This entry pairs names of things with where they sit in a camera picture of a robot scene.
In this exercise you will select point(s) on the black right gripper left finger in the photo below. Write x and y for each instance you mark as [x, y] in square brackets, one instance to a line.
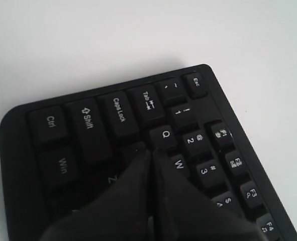
[120, 213]

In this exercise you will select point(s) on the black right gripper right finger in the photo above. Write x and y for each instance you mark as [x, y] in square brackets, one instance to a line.
[182, 212]

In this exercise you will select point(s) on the black Acer keyboard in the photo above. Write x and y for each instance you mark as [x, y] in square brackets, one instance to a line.
[60, 154]

